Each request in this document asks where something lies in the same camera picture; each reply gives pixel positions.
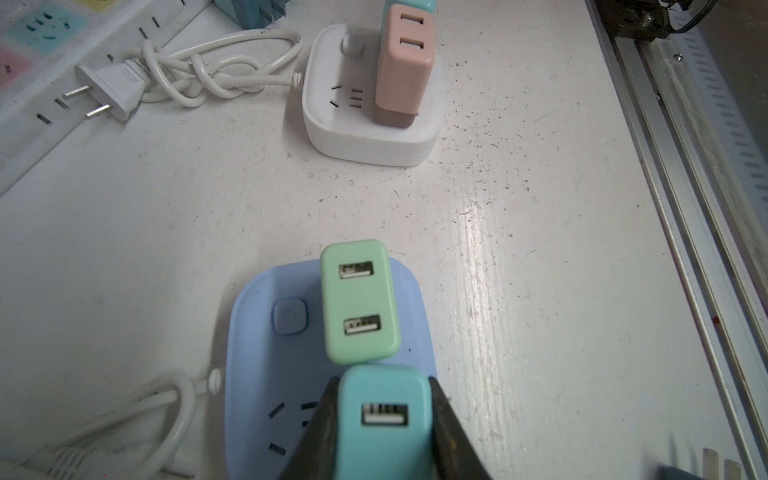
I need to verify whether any white square strip cable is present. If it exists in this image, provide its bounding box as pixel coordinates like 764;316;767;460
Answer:
62;28;304;124

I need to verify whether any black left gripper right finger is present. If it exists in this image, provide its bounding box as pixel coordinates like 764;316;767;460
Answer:
428;377;491;480

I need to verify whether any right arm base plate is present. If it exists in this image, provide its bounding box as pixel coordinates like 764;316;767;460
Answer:
596;0;718;42

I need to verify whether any teal charger front lowest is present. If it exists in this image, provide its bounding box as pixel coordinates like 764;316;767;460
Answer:
658;466;704;480

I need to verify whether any green charger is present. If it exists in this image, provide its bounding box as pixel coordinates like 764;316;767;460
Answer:
320;239;401;366

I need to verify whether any white blue strip cable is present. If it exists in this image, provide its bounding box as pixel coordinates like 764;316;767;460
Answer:
0;367;226;480

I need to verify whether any pink charger plug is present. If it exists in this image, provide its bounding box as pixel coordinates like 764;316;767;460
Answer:
374;4;436;128

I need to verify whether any white square power strip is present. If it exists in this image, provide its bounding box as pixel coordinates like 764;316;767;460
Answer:
302;24;445;167

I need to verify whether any teal charger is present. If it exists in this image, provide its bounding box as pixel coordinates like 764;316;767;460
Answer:
214;0;287;29
334;364;434;479

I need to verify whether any blue square power strip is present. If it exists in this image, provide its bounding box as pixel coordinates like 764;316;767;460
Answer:
225;260;436;479

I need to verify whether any white long power strip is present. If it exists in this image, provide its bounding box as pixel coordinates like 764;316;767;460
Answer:
1;0;209;191

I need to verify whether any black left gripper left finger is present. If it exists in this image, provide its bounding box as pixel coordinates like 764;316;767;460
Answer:
279;377;340;480

